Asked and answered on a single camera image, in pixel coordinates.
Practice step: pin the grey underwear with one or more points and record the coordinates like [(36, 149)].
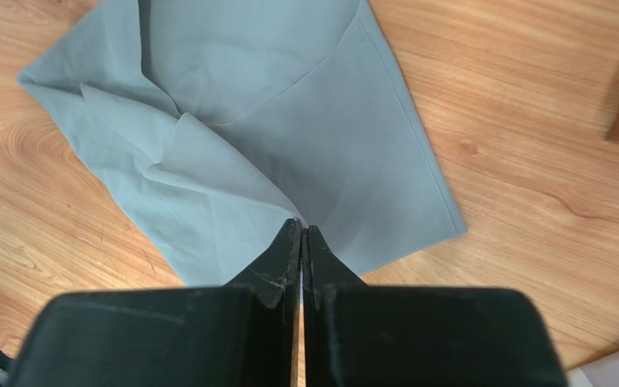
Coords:
[(213, 122)]

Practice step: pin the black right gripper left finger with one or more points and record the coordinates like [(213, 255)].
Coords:
[(243, 333)]

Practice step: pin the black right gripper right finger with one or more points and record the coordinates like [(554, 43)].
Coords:
[(376, 335)]

